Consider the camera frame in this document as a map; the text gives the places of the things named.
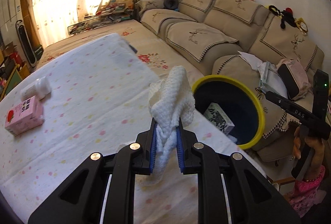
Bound beige sofa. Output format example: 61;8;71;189
136;0;324;162

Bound pink strawberry carton box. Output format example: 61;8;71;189
5;96;44;136

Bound white waffle cloth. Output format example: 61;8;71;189
145;66;195;186

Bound yellow rimmed dark trash bin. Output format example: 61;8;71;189
192;75;265;150

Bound black white patterned box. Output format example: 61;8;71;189
204;102;235;135

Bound floral sheet low mattress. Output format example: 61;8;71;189
37;20;203;85

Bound black plush toy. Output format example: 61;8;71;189
268;5;297;30

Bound black tower fan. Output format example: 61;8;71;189
15;20;37;68

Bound white pill bottle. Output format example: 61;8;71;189
20;77;52;101

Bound pink black bag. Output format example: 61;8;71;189
277;58;311;101

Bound person right hand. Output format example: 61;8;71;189
291;125;325;181

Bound white standing air conditioner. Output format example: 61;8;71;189
1;0;23;45

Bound pile of books and toys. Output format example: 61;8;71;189
67;0;133;36

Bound white dotted tablecloth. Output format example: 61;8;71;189
1;34;265;223

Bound blue clear document pouch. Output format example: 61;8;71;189
258;62;288;98

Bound white papers on sofa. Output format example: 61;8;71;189
239;52;268;76

